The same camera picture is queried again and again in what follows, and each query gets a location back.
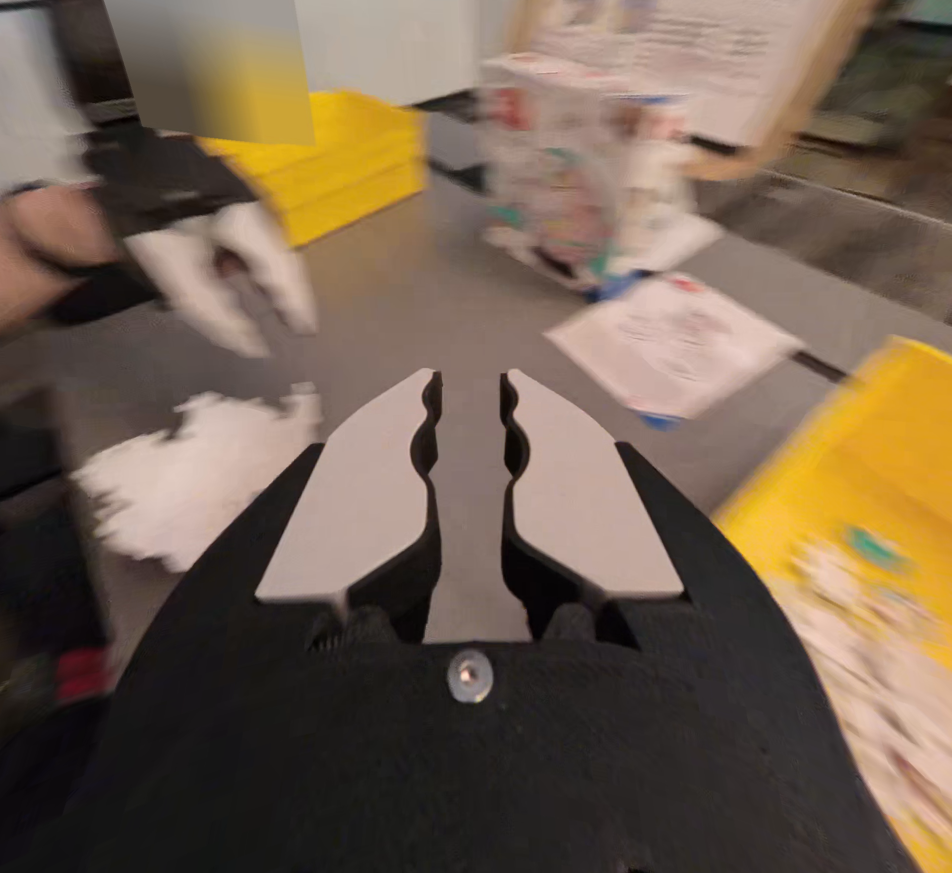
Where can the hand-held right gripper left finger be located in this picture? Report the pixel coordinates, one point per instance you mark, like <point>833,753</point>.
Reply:
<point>349,508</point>

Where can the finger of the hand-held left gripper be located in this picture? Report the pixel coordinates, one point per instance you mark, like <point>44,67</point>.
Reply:
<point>275,263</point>
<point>193,285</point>

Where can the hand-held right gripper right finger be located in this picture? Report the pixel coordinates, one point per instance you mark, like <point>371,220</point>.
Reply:
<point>587,508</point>

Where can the white half puzzle ball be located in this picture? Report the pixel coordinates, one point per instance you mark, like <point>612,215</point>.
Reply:
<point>193,471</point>

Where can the yellow plastic bin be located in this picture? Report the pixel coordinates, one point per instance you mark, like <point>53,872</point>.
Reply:
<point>349,166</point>
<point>870,456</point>

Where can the pile of puzzle pieces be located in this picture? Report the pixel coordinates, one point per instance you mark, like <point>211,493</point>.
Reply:
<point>877,650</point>

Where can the colourful puzzle box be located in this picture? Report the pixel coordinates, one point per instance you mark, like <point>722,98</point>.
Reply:
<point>565,174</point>

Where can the person's left hand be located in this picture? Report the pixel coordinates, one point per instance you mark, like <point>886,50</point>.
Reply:
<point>44,241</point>

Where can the white instruction leaflet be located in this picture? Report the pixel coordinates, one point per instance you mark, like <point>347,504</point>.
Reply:
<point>669,345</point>

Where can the orange red tape strip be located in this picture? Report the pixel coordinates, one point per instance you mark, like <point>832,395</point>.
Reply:
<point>82,672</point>

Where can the cardboard box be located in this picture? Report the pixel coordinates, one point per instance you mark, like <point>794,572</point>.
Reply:
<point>825,92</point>

